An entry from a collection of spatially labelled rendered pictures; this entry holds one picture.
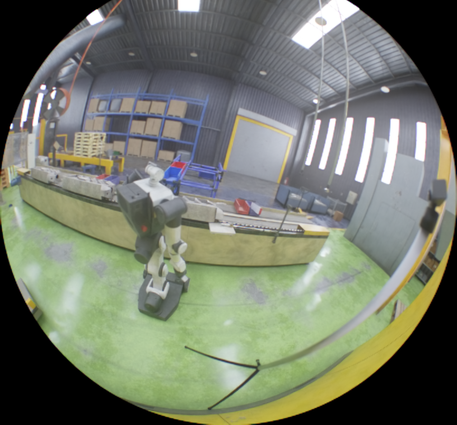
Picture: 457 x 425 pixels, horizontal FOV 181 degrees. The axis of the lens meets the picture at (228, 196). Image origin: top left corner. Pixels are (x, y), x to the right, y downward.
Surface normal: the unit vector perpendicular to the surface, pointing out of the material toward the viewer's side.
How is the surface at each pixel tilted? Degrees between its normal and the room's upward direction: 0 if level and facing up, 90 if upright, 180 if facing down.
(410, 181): 90
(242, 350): 0
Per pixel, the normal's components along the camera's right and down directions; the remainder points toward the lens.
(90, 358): 0.25, -0.92
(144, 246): 0.15, -0.32
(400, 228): -0.96, -0.18
